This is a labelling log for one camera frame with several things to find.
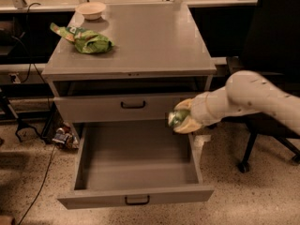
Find black floor cable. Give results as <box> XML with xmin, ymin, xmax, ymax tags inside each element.
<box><xmin>17</xmin><ymin>142</ymin><xmax>59</xmax><ymax>225</ymax></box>

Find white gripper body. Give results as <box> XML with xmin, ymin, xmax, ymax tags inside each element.
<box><xmin>190</xmin><ymin>92</ymin><xmax>216</xmax><ymax>127</ymax></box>

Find black office chair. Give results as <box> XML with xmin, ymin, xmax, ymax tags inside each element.
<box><xmin>206</xmin><ymin>0</ymin><xmax>300</xmax><ymax>173</ymax></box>

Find grey drawer cabinet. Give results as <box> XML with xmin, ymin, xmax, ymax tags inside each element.
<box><xmin>43</xmin><ymin>4</ymin><xmax>217</xmax><ymax>139</ymax></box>

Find closed grey upper drawer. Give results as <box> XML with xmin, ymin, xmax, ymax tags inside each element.
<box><xmin>54</xmin><ymin>93</ymin><xmax>196</xmax><ymax>123</ymax></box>

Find small items on floor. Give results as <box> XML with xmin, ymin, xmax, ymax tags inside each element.
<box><xmin>52</xmin><ymin>123</ymin><xmax>79</xmax><ymax>149</ymax></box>

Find open grey bottom drawer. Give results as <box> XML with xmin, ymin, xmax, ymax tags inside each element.
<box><xmin>58</xmin><ymin>120</ymin><xmax>214</xmax><ymax>209</ymax></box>

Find green chip bag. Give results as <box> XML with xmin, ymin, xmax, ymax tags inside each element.
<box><xmin>50</xmin><ymin>22</ymin><xmax>114</xmax><ymax>54</ymax></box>

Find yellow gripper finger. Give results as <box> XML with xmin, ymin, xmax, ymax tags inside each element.
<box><xmin>173</xmin><ymin>116</ymin><xmax>202</xmax><ymax>134</ymax></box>
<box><xmin>174</xmin><ymin>98</ymin><xmax>193</xmax><ymax>111</ymax></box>

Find green soda can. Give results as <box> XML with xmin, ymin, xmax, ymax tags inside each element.
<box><xmin>168</xmin><ymin>110</ymin><xmax>190</xmax><ymax>128</ymax></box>

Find black power cable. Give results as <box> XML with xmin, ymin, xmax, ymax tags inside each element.
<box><xmin>12</xmin><ymin>2</ymin><xmax>53</xmax><ymax>108</ymax></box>

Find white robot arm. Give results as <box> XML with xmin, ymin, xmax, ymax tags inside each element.
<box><xmin>168</xmin><ymin>70</ymin><xmax>300</xmax><ymax>134</ymax></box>

